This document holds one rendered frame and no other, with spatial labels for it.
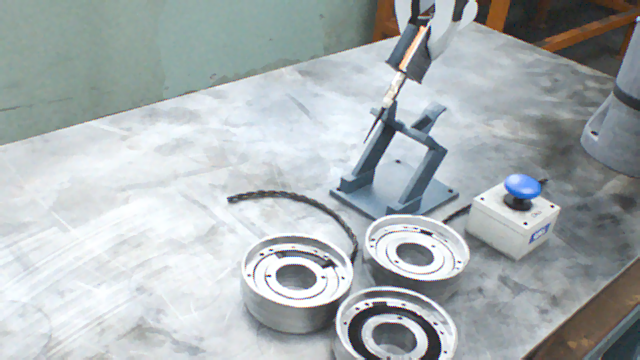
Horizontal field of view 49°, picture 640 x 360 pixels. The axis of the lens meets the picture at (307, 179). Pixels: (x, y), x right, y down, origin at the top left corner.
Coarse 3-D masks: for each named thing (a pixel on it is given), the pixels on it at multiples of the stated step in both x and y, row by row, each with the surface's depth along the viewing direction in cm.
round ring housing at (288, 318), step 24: (264, 240) 68; (288, 240) 70; (312, 240) 70; (288, 264) 68; (312, 264) 68; (336, 264) 68; (240, 288) 65; (312, 288) 65; (264, 312) 62; (288, 312) 61; (312, 312) 62; (336, 312) 64
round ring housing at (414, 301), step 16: (368, 288) 64; (384, 288) 64; (400, 288) 64; (352, 304) 63; (400, 304) 64; (416, 304) 64; (432, 304) 63; (336, 320) 60; (368, 320) 62; (384, 320) 62; (400, 320) 63; (432, 320) 63; (448, 320) 62; (336, 336) 59; (368, 336) 60; (384, 336) 63; (400, 336) 63; (416, 336) 61; (448, 336) 61; (336, 352) 60; (352, 352) 57; (384, 352) 59; (416, 352) 59; (448, 352) 60
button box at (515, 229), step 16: (496, 192) 80; (480, 208) 78; (496, 208) 77; (512, 208) 77; (528, 208) 77; (544, 208) 78; (480, 224) 78; (496, 224) 77; (512, 224) 75; (528, 224) 75; (544, 224) 77; (496, 240) 77; (512, 240) 76; (528, 240) 76; (544, 240) 80; (512, 256) 77
